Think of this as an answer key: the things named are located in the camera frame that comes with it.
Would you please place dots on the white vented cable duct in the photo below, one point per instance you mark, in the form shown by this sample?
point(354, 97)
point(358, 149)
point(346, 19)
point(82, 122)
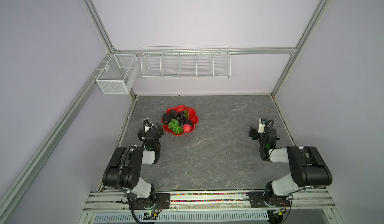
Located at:
point(183, 217)

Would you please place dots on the small white mesh basket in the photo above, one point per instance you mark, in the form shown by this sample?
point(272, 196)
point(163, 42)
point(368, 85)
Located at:
point(118, 74)

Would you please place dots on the red fake apple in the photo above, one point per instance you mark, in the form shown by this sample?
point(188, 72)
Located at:
point(187, 128)

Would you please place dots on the dark purple fake grape bunch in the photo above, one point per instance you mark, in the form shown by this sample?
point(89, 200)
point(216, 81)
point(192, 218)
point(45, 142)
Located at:
point(183, 118)

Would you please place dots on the long white wire basket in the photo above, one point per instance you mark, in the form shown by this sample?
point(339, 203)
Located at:
point(186, 62)

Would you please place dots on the dark fake avocado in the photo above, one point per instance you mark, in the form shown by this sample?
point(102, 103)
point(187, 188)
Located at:
point(166, 118)
point(173, 114)

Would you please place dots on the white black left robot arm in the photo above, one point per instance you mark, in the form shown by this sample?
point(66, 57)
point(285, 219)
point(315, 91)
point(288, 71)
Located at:
point(123, 171)

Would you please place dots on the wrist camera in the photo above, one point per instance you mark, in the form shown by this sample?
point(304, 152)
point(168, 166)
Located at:
point(262, 124)
point(147, 125)

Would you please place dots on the green fake grape bunch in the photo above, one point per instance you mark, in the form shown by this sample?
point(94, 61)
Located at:
point(175, 127)

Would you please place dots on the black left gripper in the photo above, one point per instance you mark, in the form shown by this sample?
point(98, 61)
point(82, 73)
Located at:
point(141, 135)

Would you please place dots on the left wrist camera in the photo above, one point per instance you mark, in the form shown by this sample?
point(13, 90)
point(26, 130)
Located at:
point(147, 125)

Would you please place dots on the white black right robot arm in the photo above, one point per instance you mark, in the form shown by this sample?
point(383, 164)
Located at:
point(307, 167)

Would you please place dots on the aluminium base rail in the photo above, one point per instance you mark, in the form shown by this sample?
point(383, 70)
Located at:
point(227, 200)

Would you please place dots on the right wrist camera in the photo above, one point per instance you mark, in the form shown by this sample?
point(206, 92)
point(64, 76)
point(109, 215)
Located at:
point(262, 124)

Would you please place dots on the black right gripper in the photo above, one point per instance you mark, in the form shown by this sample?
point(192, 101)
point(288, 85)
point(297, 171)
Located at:
point(253, 133)

